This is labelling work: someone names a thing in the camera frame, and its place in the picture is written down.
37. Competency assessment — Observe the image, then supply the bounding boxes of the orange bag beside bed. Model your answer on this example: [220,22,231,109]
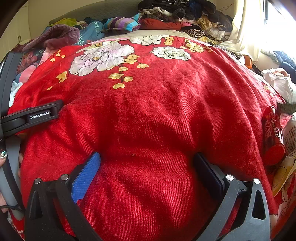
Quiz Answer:
[243,55,253,69]

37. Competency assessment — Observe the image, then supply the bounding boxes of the white clothes in basket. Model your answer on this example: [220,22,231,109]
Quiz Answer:
[261,68,296,104]

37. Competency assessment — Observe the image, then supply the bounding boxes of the red floral bed quilt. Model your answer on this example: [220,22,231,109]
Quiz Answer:
[10,35,293,240]

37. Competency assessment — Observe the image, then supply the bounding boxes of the pile of dark clothes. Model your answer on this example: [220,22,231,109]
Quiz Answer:
[137,1,233,41]

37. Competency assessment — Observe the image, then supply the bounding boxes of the striped purple cloth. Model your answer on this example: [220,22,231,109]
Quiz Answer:
[103,13,142,33]

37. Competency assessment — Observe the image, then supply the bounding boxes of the cream curtain left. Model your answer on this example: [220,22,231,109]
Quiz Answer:
[220,1,265,62]

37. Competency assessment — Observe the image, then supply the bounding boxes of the dark blue jacket on sill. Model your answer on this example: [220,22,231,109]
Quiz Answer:
[274,51,296,84]

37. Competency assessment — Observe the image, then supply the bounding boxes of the red tube snack package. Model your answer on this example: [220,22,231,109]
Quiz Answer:
[262,106,285,166]

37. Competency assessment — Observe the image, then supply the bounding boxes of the maroon fuzzy cloth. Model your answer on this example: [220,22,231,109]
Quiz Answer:
[12,24,80,53]

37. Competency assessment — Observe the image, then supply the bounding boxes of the yellow white snack packet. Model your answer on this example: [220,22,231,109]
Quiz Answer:
[272,113,295,196]

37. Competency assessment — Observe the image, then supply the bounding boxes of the left hand painted nails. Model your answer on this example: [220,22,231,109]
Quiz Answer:
[1,150,25,219]

